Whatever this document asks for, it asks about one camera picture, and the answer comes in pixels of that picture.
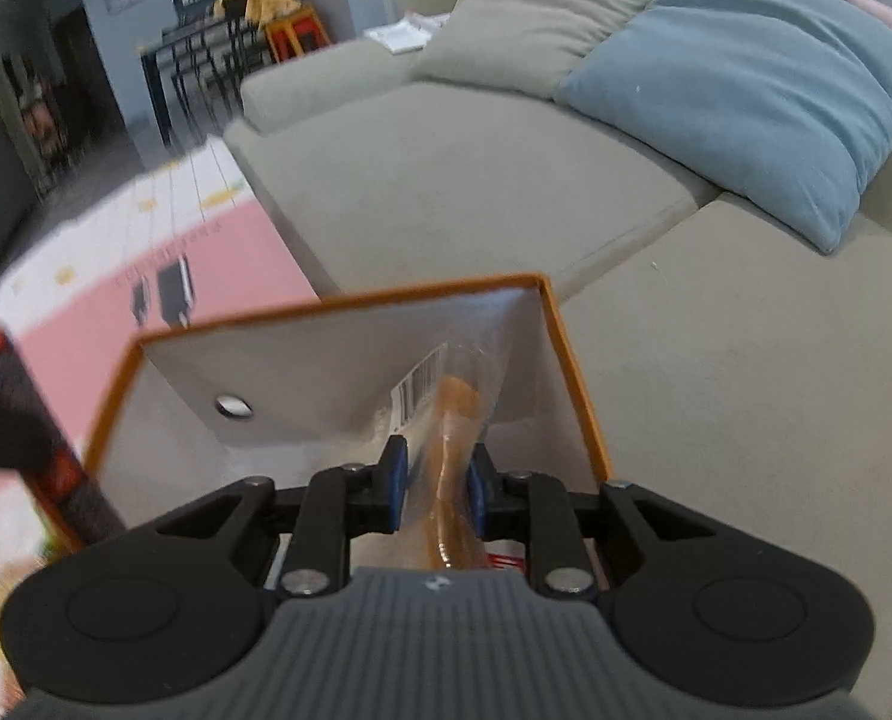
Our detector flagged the light blue pillow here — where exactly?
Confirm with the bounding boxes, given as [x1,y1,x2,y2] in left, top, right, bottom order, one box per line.
[554,0,892,254]

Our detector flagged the beige sofa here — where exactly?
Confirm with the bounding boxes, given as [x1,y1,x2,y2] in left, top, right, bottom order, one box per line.
[224,0,892,720]

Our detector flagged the red stool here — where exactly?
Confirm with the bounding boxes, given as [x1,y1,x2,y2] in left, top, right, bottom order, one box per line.
[264,4,333,65]

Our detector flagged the sliced bread packet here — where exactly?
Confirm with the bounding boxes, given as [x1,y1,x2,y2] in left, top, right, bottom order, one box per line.
[374,341,525,575]

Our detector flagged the beige pillow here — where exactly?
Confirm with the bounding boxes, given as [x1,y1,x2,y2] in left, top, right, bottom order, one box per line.
[414,0,679,98]

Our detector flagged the cluttered shelf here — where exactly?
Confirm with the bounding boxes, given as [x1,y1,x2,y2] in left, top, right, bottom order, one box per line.
[3,52,72,188]

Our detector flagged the red packet with silver label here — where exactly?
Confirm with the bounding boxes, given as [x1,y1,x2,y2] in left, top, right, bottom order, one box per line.
[0,292,128,552]

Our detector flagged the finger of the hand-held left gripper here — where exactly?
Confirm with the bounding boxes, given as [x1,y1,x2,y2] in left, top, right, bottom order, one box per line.
[0,405,54,470]

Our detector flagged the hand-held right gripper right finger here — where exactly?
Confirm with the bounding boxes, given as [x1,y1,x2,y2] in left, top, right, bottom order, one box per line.
[467,444,717,599]

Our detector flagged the white papers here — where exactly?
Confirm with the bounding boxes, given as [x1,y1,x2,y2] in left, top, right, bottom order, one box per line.
[363,13,450,55]

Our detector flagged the dining table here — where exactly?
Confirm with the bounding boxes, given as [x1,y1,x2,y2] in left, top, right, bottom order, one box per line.
[140,19,267,145]

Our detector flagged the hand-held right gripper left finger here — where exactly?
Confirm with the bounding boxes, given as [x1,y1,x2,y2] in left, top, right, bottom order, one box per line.
[157,435,409,595]

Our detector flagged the orange cardboard box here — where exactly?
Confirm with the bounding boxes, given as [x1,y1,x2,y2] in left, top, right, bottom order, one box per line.
[82,274,613,593]

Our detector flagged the pink white printed tablecloth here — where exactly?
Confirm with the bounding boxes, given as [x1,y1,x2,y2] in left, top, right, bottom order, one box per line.
[0,139,319,720]

